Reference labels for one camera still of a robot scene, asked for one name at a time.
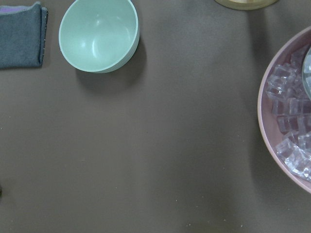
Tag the mint green bowl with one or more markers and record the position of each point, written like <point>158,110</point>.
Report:
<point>99,36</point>

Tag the pink ice bowl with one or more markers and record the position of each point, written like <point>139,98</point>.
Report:
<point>267,121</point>

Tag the grey folded cloth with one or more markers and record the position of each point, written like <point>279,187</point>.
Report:
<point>22,35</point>

